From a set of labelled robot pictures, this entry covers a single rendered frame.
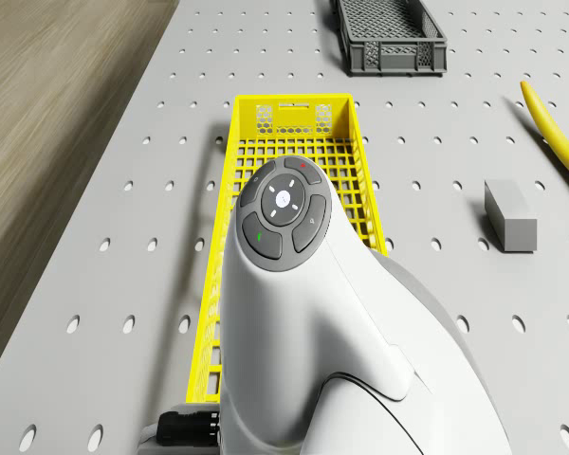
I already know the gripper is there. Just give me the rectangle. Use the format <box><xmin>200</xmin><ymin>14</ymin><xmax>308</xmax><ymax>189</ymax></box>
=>
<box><xmin>139</xmin><ymin>402</ymin><xmax>222</xmax><ymax>449</ymax></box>

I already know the grey cube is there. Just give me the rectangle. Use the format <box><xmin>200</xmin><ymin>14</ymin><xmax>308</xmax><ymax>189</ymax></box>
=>
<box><xmin>484</xmin><ymin>178</ymin><xmax>539</xmax><ymax>254</ymax></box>

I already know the banana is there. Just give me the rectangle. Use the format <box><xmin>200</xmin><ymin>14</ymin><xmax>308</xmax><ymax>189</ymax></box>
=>
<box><xmin>520</xmin><ymin>80</ymin><xmax>569</xmax><ymax>187</ymax></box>

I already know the yellow basket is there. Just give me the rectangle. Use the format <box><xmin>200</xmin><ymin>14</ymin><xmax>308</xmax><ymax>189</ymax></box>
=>
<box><xmin>184</xmin><ymin>94</ymin><xmax>389</xmax><ymax>405</ymax></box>

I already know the dark grey basket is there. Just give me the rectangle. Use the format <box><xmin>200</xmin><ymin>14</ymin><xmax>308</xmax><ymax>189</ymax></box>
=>
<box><xmin>331</xmin><ymin>0</ymin><xmax>449</xmax><ymax>77</ymax></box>

